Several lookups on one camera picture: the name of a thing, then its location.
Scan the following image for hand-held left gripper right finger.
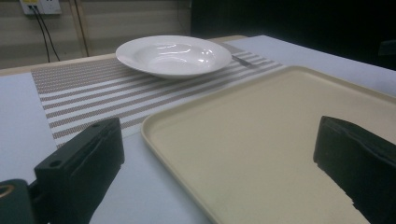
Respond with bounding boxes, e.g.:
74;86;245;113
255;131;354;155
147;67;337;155
313;116;396;224

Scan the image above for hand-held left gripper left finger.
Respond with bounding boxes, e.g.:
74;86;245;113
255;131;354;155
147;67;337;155
34;117;125;224

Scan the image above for white table cover sheet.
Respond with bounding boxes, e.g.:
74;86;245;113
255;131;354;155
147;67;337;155
0;35;396;224

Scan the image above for striped woven placemat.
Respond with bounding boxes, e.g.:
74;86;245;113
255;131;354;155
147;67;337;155
31;41;286;148

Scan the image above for beige plastic tray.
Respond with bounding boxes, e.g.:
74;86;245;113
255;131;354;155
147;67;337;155
140;65;396;224

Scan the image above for white deep plate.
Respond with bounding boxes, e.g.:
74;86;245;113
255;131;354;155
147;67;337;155
115;35;233;79

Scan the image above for black cable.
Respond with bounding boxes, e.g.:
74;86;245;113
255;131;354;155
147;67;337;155
35;6;61;62
30;6;51;63

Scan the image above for white wall socket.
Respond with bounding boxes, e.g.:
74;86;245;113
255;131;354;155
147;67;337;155
19;0;63;16

